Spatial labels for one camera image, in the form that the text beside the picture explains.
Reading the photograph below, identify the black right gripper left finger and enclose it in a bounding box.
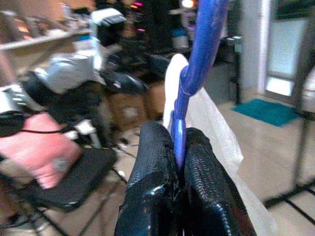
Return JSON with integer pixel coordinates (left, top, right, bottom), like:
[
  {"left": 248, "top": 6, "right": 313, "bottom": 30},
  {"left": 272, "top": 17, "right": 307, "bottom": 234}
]
[{"left": 114, "top": 121, "right": 184, "bottom": 236}]

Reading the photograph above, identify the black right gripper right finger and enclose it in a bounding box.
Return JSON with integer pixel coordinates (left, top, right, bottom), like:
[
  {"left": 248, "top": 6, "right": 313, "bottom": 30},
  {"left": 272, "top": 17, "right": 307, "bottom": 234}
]
[{"left": 182, "top": 127, "right": 256, "bottom": 236}]

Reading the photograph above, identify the sheer white garment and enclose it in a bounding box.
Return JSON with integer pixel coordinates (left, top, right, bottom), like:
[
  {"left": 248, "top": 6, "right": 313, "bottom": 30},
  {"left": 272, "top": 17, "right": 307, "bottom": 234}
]
[{"left": 163, "top": 54, "right": 279, "bottom": 236}]

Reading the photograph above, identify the purple plastic hanger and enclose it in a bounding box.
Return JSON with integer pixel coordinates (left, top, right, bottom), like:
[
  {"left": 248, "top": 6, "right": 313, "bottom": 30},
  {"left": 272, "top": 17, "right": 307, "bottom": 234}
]
[{"left": 169, "top": 0, "right": 231, "bottom": 173}]

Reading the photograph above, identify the brown cardboard box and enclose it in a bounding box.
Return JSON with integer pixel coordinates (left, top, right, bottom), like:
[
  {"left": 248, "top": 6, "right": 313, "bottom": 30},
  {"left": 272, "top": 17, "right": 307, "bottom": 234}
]
[{"left": 108, "top": 83, "right": 168, "bottom": 138}]

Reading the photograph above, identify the black chair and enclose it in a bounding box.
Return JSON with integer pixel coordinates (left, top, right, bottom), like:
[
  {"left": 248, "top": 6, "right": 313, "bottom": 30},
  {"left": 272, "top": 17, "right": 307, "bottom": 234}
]
[{"left": 0, "top": 147, "right": 118, "bottom": 213}]

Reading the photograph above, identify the teal floor mat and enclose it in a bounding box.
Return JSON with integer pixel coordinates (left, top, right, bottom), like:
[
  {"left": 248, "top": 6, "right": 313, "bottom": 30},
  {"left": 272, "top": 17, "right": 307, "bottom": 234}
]
[{"left": 231, "top": 98, "right": 300, "bottom": 127}]

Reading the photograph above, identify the steel and black clothes rack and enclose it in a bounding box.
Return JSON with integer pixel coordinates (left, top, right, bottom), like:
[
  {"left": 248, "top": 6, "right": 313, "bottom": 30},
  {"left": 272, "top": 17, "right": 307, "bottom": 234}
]
[{"left": 263, "top": 105, "right": 315, "bottom": 222}]

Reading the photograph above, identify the pink cushion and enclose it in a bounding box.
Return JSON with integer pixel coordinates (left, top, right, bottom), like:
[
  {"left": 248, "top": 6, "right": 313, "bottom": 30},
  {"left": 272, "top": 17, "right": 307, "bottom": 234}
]
[{"left": 0, "top": 113, "right": 83, "bottom": 190}]

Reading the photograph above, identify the black side table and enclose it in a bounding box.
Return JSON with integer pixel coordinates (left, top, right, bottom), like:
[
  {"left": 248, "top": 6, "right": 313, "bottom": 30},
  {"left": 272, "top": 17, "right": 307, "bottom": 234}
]
[{"left": 216, "top": 36, "right": 244, "bottom": 104}]

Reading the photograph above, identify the white plastic bag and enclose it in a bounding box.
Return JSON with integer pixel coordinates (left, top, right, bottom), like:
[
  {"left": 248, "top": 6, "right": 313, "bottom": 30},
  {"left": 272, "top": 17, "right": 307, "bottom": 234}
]
[{"left": 36, "top": 53, "right": 104, "bottom": 94}]

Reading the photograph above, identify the white door frame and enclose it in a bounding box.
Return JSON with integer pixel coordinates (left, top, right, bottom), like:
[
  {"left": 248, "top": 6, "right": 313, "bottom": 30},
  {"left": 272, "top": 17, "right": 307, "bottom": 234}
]
[{"left": 255, "top": 0, "right": 272, "bottom": 95}]

